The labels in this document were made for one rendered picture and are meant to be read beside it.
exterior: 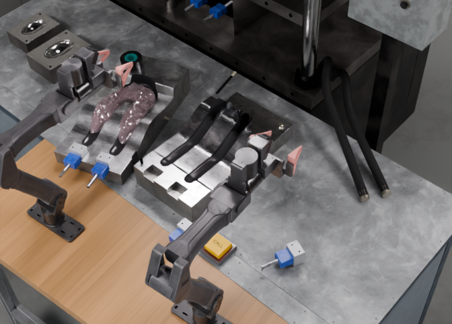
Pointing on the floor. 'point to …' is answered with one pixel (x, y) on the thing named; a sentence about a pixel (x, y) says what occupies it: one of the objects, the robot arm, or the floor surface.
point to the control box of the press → (397, 36)
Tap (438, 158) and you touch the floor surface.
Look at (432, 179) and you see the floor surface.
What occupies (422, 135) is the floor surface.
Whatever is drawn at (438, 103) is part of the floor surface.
